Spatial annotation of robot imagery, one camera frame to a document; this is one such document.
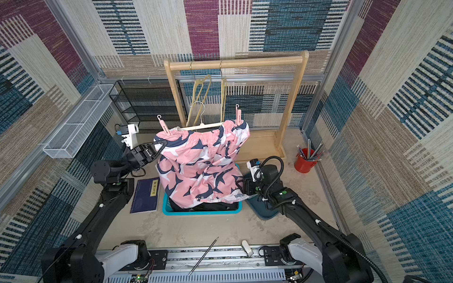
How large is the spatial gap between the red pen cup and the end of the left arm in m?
0.71

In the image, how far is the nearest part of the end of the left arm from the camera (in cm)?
57

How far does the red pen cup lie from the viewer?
0.96m
